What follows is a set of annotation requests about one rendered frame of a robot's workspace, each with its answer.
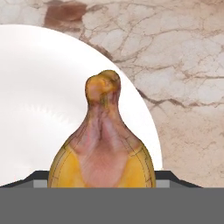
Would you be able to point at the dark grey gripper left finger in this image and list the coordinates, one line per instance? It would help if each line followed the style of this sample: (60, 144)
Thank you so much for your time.
(38, 178)

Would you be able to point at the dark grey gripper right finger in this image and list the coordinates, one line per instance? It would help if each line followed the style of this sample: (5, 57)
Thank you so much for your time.
(164, 178)

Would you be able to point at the white round plate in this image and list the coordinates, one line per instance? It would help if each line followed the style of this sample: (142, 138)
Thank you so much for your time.
(38, 102)

